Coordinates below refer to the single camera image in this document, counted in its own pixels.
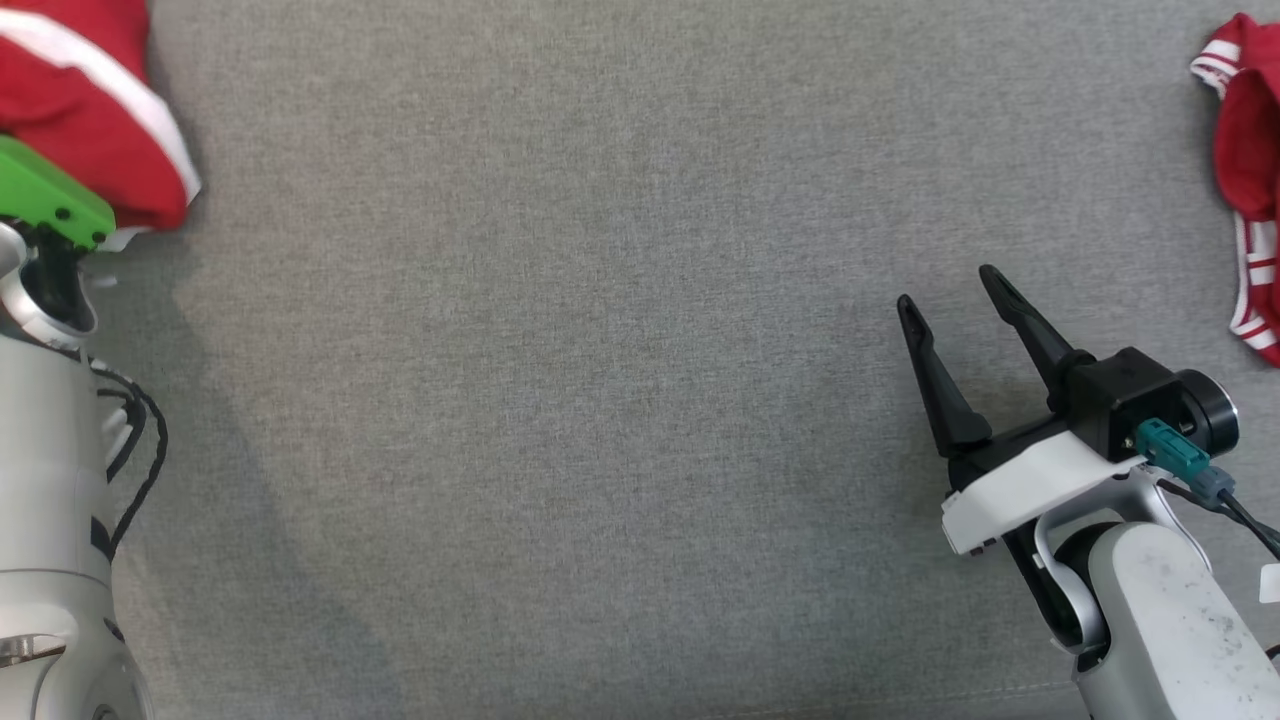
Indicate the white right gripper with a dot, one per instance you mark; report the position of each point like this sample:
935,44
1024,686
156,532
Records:
1020,485

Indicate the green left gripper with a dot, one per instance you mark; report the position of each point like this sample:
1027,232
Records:
50,195

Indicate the red basketball jersey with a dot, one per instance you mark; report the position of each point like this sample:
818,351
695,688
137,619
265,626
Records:
80,120

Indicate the red white-striped shorts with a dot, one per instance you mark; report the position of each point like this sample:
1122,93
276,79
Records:
1245,150

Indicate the grey fabric sofa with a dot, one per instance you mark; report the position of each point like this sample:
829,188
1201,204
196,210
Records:
600,350

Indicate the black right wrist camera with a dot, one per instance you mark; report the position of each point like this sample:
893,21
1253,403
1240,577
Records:
1120,390

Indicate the teal right camera connector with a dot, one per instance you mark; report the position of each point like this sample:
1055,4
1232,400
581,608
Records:
1165,445

